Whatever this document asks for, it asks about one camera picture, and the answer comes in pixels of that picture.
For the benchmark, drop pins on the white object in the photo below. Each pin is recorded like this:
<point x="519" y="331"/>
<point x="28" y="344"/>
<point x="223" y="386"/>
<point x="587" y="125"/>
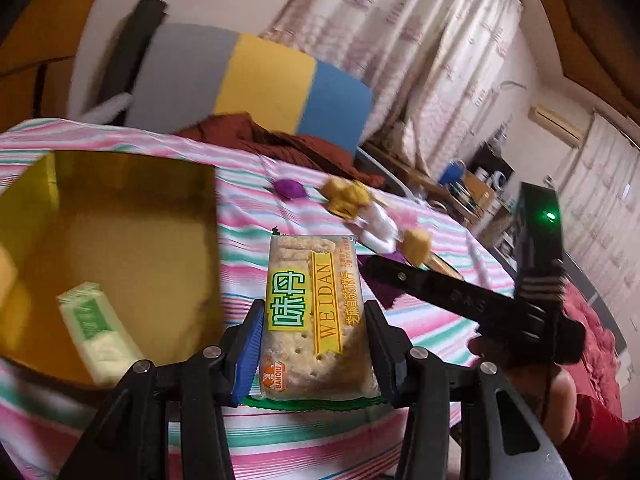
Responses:
<point x="380" y="230"/>

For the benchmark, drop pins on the green yellow biscuit packet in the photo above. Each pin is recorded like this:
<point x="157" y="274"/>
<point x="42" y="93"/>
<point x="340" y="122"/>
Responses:
<point x="310" y="310"/>

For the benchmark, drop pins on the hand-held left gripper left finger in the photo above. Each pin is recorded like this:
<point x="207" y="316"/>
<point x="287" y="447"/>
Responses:
<point x="250" y="342"/>

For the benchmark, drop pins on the wooden desk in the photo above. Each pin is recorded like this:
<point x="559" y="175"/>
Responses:
<point x="425" y="180"/>

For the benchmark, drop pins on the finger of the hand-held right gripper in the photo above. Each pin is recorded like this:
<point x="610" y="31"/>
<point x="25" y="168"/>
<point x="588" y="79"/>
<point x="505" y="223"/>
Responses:
<point x="400" y="275"/>

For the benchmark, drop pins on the person's right hand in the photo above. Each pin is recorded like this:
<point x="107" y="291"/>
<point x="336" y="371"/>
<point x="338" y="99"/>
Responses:
<point x="525" y="375"/>

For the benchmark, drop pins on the yellow sponge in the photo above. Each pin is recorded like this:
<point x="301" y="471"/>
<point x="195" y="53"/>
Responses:
<point x="417" y="245"/>

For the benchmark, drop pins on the red blanket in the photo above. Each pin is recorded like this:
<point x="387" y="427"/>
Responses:
<point x="595" y="340"/>

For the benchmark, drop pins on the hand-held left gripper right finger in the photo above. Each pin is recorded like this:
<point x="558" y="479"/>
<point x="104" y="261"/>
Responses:
<point x="386" y="360"/>

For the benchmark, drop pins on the blue container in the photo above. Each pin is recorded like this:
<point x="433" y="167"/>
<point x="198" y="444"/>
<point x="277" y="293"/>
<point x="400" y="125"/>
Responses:
<point x="452" y="172"/>

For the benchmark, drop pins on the air conditioner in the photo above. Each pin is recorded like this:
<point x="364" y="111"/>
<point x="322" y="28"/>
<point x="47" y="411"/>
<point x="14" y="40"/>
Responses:
<point x="555" y="125"/>

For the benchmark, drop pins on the purple wrapped candy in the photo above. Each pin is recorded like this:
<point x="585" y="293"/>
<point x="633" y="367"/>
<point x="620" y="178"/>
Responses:
<point x="290" y="189"/>

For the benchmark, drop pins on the brown jacket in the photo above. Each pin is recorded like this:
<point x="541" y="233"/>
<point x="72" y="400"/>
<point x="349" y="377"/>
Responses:
<point x="280" y="147"/>

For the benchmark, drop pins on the grey yellow blue chair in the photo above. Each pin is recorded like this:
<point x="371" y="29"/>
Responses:
<point x="270" y="75"/>

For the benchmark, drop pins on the green white snack packet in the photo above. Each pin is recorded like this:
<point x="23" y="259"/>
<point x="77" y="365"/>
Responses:
<point x="95" y="330"/>

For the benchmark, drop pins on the golden box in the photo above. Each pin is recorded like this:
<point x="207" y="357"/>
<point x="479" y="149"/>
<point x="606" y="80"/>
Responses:
<point x="125" y="235"/>

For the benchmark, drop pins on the wooden wardrobe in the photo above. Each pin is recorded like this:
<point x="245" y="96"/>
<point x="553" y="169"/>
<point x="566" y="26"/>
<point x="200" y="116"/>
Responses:
<point x="40" y="35"/>

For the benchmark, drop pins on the patterned curtain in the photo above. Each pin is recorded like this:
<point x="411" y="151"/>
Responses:
<point x="400" y="35"/>
<point x="605" y="185"/>

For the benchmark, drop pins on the black shelf unit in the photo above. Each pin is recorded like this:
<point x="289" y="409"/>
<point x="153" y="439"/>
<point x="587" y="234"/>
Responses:
<point x="492" y="162"/>

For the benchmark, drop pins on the striped tablecloth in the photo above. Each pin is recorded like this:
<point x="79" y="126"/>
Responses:
<point x="300" y="450"/>

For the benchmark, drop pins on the person's right forearm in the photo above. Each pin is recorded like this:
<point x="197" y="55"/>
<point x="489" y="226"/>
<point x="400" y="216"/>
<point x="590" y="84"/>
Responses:
<point x="600" y="435"/>

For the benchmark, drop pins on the yellow sock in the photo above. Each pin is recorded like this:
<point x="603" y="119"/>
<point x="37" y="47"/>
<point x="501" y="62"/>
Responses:
<point x="345" y="197"/>

